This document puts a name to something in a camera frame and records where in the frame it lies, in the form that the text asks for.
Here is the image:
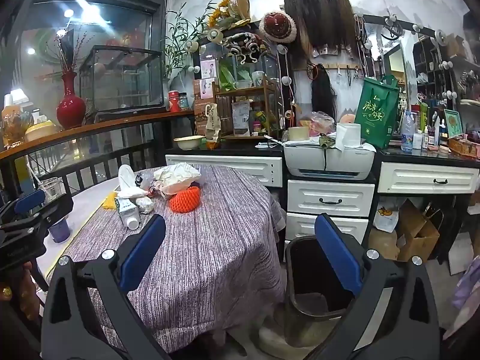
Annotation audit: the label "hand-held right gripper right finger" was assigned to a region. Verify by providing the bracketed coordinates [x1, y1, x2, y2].
[300, 213, 441, 360]

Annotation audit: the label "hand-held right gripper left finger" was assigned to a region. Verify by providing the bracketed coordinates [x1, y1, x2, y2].
[40, 214, 167, 360]

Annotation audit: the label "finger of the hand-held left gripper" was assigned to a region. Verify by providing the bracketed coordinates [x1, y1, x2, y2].
[0, 189, 74, 233]

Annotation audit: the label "dark brown waste bin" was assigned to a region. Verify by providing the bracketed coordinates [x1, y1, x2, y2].
[284, 234, 370, 347]

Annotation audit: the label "white green milk carton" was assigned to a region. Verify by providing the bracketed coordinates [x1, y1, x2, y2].
[114, 197, 141, 230]

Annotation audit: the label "clear plastic bag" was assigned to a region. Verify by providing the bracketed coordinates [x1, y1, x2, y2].
[135, 196, 155, 214]

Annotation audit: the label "orange foam fruit net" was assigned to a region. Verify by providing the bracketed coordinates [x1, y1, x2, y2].
[169, 187, 201, 212]

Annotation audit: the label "white knotted plastic bag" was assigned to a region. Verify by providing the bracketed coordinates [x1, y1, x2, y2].
[117, 164, 151, 199]

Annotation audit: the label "person's left hand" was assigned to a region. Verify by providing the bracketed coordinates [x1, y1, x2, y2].
[0, 262, 40, 321]

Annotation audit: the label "clear glass jar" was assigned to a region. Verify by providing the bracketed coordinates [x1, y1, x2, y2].
[39, 177, 64, 205]

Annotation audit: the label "purple paper cup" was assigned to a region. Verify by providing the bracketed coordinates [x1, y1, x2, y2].
[48, 217, 72, 244]

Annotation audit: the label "pale table cover yellow trim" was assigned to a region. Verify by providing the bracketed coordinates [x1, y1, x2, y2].
[35, 178, 121, 282]

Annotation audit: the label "white bag orange print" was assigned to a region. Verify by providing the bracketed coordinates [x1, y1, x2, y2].
[372, 202, 400, 233]

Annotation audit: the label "cream lidded pot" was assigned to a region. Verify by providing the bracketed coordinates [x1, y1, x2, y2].
[24, 120, 61, 142]

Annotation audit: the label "amber glass ornament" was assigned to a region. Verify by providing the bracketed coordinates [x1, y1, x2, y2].
[0, 105, 34, 149]

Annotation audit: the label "cardboard box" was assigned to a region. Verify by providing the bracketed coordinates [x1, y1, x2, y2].
[397, 198, 440, 263]

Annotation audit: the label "white printer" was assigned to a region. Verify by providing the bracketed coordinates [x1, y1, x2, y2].
[283, 140, 377, 181]

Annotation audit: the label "wooden handrail with black bars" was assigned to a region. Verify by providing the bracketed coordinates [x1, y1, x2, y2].
[0, 109, 196, 211]

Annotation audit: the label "red ceramic vase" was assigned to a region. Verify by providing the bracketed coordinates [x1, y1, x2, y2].
[56, 71, 87, 130]

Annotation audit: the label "wide white drawer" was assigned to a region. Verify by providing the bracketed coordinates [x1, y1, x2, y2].
[165, 154, 284, 188]
[377, 161, 480, 195]

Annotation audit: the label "cream bowl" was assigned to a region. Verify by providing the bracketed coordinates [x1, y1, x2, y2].
[173, 135, 205, 151]

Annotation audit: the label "white paper roll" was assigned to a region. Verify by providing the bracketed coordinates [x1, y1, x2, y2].
[335, 122, 362, 151]

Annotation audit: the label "beige tape roll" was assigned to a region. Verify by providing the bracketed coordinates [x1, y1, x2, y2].
[287, 125, 310, 143]

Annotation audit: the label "pink plastic bag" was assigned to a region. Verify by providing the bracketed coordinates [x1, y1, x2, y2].
[300, 110, 336, 137]

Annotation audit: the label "lilac floral cloth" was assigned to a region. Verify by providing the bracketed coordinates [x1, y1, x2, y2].
[448, 255, 480, 331]

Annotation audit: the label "clear water bottle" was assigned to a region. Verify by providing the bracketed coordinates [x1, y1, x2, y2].
[401, 109, 415, 153]

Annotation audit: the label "cream printed paper bag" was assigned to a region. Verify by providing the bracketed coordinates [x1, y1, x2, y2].
[204, 103, 222, 150]

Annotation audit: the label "brown printed box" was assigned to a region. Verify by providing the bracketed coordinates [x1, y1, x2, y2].
[193, 79, 218, 137]

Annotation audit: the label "green shopping bag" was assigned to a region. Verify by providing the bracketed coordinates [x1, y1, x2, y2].
[354, 75, 401, 150]

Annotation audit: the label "black framed glass case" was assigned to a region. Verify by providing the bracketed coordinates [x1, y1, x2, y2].
[79, 45, 166, 115]

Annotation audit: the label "dark dried branches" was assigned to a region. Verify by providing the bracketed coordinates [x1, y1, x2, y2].
[45, 30, 94, 74]

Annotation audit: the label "grey printed pouch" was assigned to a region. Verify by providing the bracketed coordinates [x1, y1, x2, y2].
[231, 100, 251, 136]

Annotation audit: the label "black wig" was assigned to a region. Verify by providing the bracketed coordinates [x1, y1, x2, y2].
[310, 64, 336, 119]

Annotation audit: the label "carved wooden box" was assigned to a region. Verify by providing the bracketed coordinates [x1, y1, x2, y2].
[448, 135, 480, 159]

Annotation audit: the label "framed sunflower picture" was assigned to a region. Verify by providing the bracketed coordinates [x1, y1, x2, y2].
[443, 109, 464, 137]

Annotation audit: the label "bamboo shelf rack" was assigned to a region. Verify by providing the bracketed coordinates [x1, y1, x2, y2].
[215, 75, 280, 139]

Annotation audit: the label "vanity mirror with bulbs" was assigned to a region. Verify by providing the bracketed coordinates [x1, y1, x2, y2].
[362, 14, 480, 151]
[191, 22, 297, 139]

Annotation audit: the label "green bamboo plant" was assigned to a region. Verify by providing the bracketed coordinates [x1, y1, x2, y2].
[163, 2, 214, 79]

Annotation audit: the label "lion dance decoration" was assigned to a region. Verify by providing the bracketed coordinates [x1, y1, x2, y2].
[223, 32, 271, 64]

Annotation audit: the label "hanging brown hair extensions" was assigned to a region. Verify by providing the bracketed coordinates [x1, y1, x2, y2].
[283, 0, 357, 61]

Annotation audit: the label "red knitted hat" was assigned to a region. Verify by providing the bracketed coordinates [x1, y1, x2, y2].
[259, 10, 297, 43]

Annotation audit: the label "sunflower bouquet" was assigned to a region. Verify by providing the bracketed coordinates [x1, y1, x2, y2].
[208, 0, 252, 31]

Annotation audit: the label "white drawer black handle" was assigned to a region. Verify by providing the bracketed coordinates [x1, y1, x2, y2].
[286, 212, 370, 242]
[287, 179, 376, 218]

